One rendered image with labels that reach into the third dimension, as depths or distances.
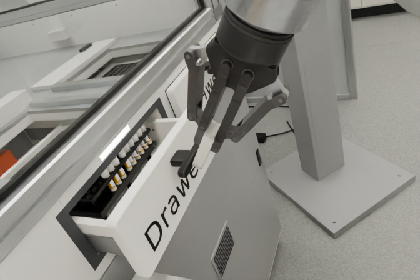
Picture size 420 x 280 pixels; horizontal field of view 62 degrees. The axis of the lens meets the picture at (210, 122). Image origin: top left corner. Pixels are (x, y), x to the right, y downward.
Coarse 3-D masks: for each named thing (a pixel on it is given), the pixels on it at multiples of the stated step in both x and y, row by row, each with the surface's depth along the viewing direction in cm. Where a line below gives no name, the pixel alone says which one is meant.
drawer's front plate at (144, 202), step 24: (168, 144) 52; (192, 144) 58; (144, 168) 48; (168, 168) 51; (192, 168) 58; (144, 192) 46; (168, 192) 51; (192, 192) 57; (120, 216) 42; (144, 216) 46; (168, 216) 51; (120, 240) 42; (144, 240) 46; (168, 240) 50; (144, 264) 45
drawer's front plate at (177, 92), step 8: (184, 72) 73; (176, 80) 71; (184, 80) 71; (208, 80) 81; (168, 88) 69; (176, 88) 69; (184, 88) 71; (208, 88) 81; (168, 96) 69; (176, 96) 68; (184, 96) 71; (208, 96) 81; (176, 104) 69; (184, 104) 71; (176, 112) 71
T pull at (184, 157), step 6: (180, 150) 53; (186, 150) 52; (192, 150) 52; (174, 156) 52; (180, 156) 51; (186, 156) 51; (192, 156) 50; (174, 162) 51; (180, 162) 51; (186, 162) 49; (180, 168) 49; (186, 168) 49; (180, 174) 48; (186, 174) 49
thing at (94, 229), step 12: (156, 120) 67; (168, 120) 65; (156, 132) 68; (168, 132) 67; (132, 180) 63; (72, 216) 50; (84, 216) 58; (108, 216) 57; (84, 228) 48; (96, 228) 47; (96, 240) 49; (108, 240) 47; (108, 252) 50; (120, 252) 48
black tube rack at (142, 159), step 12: (156, 144) 65; (144, 156) 62; (132, 168) 60; (96, 180) 54; (108, 192) 56; (120, 192) 56; (84, 204) 55; (96, 204) 54; (108, 204) 54; (96, 216) 53
